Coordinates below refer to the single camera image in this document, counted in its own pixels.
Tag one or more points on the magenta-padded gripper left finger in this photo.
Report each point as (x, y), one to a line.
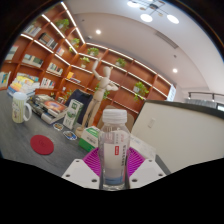
(78, 171)

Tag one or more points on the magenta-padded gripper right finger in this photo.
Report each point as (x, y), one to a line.
(148, 171)

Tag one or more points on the clear plastic water bottle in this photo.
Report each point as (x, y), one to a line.
(113, 156)

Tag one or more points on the small green white box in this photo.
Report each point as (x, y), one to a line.
(89, 138)

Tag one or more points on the round printed sticker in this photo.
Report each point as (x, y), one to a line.
(70, 135)
(58, 126)

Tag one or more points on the flat round red coaster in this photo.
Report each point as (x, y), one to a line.
(42, 144)

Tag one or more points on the tan upholstered chair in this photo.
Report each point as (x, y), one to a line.
(131, 125)

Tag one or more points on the white counter with dark top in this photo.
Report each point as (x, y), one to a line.
(186, 133)

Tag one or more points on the tall green white carton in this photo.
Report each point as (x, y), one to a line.
(72, 115)

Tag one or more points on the dark blue chair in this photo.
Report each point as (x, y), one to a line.
(80, 100)

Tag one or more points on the wooden artist mannequin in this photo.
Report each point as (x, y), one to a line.
(98, 95)

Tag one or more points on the yellow striped ceramic mug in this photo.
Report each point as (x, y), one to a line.
(18, 110)

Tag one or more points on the stack of colourful books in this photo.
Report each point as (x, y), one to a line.
(23, 85)

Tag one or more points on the recessed ceiling spotlight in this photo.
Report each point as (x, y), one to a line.
(98, 32)
(175, 70)

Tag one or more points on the wooden shelf unit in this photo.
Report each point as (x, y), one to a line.
(50, 56)

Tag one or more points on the ceiling air vent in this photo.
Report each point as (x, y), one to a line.
(166, 40)

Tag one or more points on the branched ceiling lamp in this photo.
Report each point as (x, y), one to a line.
(146, 17)

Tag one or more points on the white wall socket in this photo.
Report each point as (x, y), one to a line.
(152, 123)

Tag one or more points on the black curtain rail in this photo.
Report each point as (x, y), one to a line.
(206, 94)

